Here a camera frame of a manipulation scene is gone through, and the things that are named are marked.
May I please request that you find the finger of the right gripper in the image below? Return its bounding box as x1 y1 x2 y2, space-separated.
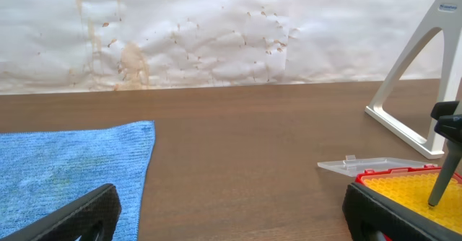
430 100 461 121
433 113 462 145

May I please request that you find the red and yellow tip box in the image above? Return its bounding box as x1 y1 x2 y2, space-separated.
316 154 462 235

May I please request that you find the white and blue stand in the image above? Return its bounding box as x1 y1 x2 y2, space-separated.
364 0 462 160

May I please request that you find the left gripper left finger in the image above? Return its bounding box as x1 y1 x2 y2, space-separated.
0 183 123 241

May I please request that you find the blue cloth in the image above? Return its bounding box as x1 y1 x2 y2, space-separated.
0 120 157 241

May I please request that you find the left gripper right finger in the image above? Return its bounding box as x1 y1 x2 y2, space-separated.
341 182 462 241

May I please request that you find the white pipette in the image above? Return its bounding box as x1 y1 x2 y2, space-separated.
427 139 462 208

